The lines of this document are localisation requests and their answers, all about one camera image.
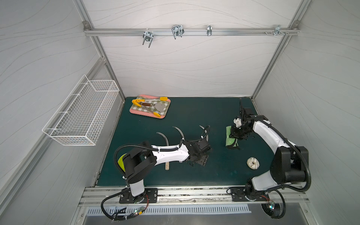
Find small sickle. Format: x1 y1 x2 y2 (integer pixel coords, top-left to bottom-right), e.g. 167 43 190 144
199 125 210 141
156 132 171 171
173 126 185 148

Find green and black rag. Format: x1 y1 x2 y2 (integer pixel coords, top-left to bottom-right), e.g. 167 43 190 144
226 125 240 150

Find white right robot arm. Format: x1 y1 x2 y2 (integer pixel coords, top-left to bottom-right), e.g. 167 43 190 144
226 106 312 197

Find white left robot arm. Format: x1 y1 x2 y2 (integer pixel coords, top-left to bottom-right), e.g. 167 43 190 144
113 138 212 197

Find white frosted donut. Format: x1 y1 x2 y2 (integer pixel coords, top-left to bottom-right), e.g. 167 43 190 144
247 157 260 170

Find green checkered cloth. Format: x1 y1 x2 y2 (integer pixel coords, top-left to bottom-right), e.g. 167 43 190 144
132 96 171 117

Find pink plastic tray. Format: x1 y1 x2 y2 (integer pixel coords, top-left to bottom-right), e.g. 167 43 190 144
129 94 171 119

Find lime green bowl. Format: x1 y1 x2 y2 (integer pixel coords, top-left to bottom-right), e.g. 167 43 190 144
118 153 126 172

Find yellow-tipped steel tongs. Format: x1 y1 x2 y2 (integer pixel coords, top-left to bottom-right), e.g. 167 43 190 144
132 97 168 118

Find small metal hook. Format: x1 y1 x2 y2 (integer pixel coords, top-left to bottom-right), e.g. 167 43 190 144
207 25 212 37

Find middle metal hook clamp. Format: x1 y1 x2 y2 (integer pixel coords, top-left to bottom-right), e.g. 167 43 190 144
171 24 184 39

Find metal hook clamp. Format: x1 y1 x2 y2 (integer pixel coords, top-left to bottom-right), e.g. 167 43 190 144
171 24 184 39
142 31 154 48

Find left metal hook clamp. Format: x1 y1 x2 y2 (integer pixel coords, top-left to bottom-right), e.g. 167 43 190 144
142 31 154 48

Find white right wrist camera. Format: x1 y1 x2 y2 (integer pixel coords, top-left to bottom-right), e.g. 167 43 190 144
233 118 242 128

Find wooden-handled steel spatula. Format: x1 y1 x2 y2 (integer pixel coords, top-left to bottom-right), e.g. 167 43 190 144
140 102 167 113

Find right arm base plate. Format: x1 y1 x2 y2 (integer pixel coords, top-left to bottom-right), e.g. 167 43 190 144
226 187 270 202

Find right black cable bundle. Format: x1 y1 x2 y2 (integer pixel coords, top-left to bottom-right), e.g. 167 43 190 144
261 189 287 219

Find black cable bundle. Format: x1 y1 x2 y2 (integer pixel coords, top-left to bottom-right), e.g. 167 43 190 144
261 189 287 219
100 191 150 221

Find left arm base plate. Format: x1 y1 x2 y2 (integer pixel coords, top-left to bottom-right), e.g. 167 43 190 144
119 188 158 204

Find right metal hook bracket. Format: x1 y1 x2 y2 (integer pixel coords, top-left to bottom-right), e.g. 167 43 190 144
264 25 290 36

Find left black cable bundle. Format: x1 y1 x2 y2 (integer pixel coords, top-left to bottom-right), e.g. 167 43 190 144
100 191 150 221

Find aluminium top rail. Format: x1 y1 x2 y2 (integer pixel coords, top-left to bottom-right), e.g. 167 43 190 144
84 27 301 37

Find white wire basket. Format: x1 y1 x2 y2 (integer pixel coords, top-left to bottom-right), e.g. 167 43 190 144
42 75 119 146

